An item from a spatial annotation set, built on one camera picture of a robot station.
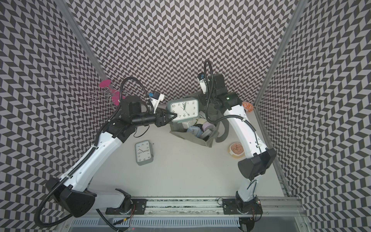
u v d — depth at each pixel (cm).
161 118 58
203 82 64
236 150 91
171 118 63
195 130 89
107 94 82
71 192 37
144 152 89
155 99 59
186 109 67
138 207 73
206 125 89
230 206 73
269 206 75
